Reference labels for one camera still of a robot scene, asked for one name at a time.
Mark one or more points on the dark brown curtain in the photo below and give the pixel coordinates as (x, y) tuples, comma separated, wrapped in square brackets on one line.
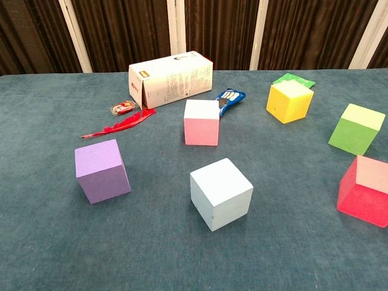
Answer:
[(127, 30)]

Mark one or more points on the purple foam cube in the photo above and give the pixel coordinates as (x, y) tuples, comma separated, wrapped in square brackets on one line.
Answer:
[(100, 172)]

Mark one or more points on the white frame pole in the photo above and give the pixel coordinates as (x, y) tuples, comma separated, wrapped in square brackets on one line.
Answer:
[(175, 27), (368, 36), (75, 36), (258, 36)]

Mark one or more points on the green foam cube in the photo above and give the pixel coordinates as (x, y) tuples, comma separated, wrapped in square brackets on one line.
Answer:
[(351, 136)]

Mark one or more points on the yellow foam cube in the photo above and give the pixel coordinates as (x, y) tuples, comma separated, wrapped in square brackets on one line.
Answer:
[(288, 106)]

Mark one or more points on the red feather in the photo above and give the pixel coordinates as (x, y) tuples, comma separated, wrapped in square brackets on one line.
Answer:
[(127, 122)]

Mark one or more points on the white cardboard carton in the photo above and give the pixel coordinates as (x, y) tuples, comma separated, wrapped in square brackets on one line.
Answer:
[(172, 82)]

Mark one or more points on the light blue foam cube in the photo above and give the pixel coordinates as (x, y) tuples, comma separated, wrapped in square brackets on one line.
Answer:
[(221, 194)]

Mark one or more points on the teal table cloth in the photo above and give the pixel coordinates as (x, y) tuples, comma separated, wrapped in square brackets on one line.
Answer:
[(121, 242)]

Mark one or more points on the pink foam cube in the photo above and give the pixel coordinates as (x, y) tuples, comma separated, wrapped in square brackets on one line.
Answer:
[(201, 127)]

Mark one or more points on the red foam cube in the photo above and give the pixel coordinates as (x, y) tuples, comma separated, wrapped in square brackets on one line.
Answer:
[(360, 203)]

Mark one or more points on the small red candy packet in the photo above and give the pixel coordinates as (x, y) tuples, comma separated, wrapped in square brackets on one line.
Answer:
[(122, 107)]

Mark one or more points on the blue cookie packet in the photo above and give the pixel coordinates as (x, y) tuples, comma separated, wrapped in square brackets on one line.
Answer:
[(232, 97)]

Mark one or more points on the green sachet packet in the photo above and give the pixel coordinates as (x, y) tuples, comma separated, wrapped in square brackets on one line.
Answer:
[(306, 82)]

